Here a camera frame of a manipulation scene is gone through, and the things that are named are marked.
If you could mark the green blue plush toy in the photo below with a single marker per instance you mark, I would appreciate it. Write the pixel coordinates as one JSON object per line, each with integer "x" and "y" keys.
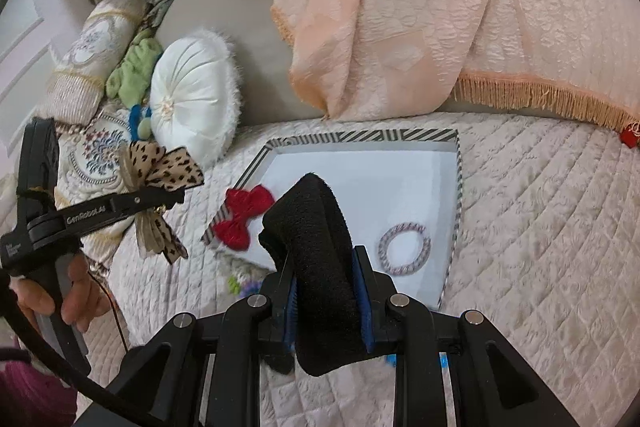
{"x": 131, "y": 79}

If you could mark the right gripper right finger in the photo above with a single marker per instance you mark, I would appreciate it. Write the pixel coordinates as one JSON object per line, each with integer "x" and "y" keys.
{"x": 372, "y": 289}

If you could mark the cream bolster pillow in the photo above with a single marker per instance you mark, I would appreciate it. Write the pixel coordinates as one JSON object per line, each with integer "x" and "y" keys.
{"x": 77, "y": 84}

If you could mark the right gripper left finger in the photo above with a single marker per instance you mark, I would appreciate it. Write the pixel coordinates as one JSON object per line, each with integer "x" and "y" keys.
{"x": 278, "y": 332}

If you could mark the red satin bow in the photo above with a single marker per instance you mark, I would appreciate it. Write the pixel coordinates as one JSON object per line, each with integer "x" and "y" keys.
{"x": 243, "y": 206}

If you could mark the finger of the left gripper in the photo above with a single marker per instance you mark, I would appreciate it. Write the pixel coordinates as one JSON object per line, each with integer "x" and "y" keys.
{"x": 103, "y": 211}

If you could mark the quilted beige bedspread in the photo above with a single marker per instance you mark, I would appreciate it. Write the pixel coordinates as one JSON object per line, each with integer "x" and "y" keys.
{"x": 548, "y": 250}

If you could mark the black velvet pouch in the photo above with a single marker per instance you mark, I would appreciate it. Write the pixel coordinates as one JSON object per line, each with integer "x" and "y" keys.
{"x": 305, "y": 230}

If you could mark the striped black white tray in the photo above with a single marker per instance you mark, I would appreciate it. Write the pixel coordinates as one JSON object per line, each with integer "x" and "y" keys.
{"x": 399, "y": 190}

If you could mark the round white satin pillow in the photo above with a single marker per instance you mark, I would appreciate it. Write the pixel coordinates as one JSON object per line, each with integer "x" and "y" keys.
{"x": 195, "y": 97}

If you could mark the leopard print ribbon bow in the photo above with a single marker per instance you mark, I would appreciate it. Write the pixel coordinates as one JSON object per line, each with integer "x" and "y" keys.
{"x": 144, "y": 164}

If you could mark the red tassel ornament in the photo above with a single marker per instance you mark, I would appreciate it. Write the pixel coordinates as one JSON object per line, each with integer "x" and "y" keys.
{"x": 630, "y": 136}

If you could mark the peach fringed blanket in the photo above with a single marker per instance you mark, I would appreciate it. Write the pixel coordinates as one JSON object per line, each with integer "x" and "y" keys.
{"x": 377, "y": 59}

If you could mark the embroidered floral cushion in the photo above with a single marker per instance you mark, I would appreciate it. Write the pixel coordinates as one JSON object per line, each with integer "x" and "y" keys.
{"x": 89, "y": 165}

